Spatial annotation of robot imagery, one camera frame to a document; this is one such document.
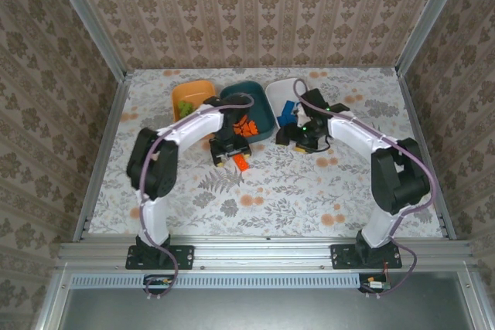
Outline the aluminium side rail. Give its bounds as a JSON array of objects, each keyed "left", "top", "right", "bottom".
[
  {"left": 398, "top": 70, "right": 459, "bottom": 240},
  {"left": 73, "top": 73, "right": 135, "bottom": 242}
]

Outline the aluminium frame beam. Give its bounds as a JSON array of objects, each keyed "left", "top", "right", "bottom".
[{"left": 56, "top": 235, "right": 477, "bottom": 271}]

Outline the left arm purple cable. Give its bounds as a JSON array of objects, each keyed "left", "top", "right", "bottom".
[{"left": 138, "top": 92, "right": 256, "bottom": 302}]

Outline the orange plastic container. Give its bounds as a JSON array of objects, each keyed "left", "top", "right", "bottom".
[{"left": 172, "top": 79, "right": 217, "bottom": 122}]

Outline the white plastic container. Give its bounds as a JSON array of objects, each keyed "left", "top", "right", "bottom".
[{"left": 265, "top": 77, "right": 310, "bottom": 132}]

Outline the floral patterned table cover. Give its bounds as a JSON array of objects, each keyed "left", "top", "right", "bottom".
[{"left": 87, "top": 67, "right": 446, "bottom": 239}]

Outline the grey slotted cable duct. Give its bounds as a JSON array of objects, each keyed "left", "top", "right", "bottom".
[{"left": 70, "top": 272, "right": 364, "bottom": 289}]

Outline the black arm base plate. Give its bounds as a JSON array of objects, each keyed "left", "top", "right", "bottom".
[
  {"left": 125, "top": 243, "right": 195, "bottom": 270},
  {"left": 330, "top": 243, "right": 403, "bottom": 270}
]

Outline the aluminium frame post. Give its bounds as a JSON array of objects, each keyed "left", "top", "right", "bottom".
[
  {"left": 394, "top": 0, "right": 473, "bottom": 76},
  {"left": 45, "top": 0, "right": 128, "bottom": 82}
]

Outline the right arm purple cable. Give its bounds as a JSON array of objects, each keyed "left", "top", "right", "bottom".
[{"left": 292, "top": 77, "right": 438, "bottom": 297}]

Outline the small electronics connector board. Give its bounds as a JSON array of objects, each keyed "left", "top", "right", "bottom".
[
  {"left": 143, "top": 274, "right": 175, "bottom": 293},
  {"left": 359, "top": 274, "right": 391, "bottom": 294}
]

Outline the grey metal panel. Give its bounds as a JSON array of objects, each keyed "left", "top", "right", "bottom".
[{"left": 36, "top": 270, "right": 495, "bottom": 330}]

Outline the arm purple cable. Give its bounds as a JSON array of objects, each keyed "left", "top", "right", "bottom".
[
  {"left": 138, "top": 92, "right": 256, "bottom": 302},
  {"left": 292, "top": 77, "right": 438, "bottom": 297}
]

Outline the teal plastic container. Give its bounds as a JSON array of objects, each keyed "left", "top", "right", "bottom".
[{"left": 220, "top": 80, "right": 276, "bottom": 145}]

